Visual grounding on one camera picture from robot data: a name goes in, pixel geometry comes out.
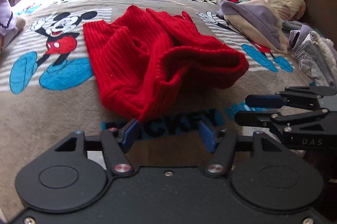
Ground purple and cream garment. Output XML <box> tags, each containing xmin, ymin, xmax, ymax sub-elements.
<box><xmin>217</xmin><ymin>0</ymin><xmax>288</xmax><ymax>54</ymax></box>

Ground dark wooden headboard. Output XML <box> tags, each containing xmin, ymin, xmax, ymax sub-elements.
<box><xmin>299</xmin><ymin>0</ymin><xmax>337</xmax><ymax>47</ymax></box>

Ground Mickey Mouse bed blanket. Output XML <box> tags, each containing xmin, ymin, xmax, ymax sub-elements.
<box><xmin>1</xmin><ymin>0</ymin><xmax>310</xmax><ymax>219</ymax></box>

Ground lavender folded garment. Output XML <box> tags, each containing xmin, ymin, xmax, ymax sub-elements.
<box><xmin>0</xmin><ymin>0</ymin><xmax>26</xmax><ymax>52</ymax></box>

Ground red knit sweater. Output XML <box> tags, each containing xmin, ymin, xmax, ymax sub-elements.
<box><xmin>83</xmin><ymin>5</ymin><xmax>249</xmax><ymax>121</ymax></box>

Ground grey clothes pile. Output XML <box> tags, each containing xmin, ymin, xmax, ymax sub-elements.
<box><xmin>282</xmin><ymin>21</ymin><xmax>336</xmax><ymax>88</ymax></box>

